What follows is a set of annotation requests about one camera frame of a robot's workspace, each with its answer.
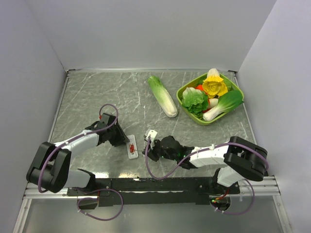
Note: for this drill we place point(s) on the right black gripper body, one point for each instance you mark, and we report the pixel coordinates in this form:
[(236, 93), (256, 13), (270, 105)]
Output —
[(158, 151)]

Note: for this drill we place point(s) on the black base bar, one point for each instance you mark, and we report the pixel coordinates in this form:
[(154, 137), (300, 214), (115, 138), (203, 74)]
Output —
[(155, 189)]

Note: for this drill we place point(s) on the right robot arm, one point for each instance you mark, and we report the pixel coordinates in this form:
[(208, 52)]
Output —
[(239, 159)]

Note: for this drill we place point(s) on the green plastic basket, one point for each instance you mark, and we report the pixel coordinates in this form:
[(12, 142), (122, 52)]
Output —
[(199, 80)]

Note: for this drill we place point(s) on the napa cabbage toy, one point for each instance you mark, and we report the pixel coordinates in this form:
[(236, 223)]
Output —
[(162, 96)]

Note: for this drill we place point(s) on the orange carrot toy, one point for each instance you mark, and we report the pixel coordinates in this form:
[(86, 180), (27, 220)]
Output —
[(199, 87)]

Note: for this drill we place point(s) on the red battery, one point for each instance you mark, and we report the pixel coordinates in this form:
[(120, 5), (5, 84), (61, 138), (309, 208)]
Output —
[(132, 148)]

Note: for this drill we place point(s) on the green lettuce toy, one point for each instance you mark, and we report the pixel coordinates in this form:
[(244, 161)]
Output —
[(195, 101)]

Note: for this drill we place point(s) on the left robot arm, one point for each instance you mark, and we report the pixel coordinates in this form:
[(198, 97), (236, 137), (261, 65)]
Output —
[(50, 170)]

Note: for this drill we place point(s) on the yellow cabbage toy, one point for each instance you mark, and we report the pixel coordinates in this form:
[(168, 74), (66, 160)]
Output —
[(214, 85)]

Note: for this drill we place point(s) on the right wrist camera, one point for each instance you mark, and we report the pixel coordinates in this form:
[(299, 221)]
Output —
[(151, 136)]

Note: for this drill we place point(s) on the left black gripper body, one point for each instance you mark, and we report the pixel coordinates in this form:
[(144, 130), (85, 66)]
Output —
[(113, 137)]

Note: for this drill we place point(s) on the bok choy toy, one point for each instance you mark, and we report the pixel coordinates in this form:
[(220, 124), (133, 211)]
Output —
[(226, 103)]

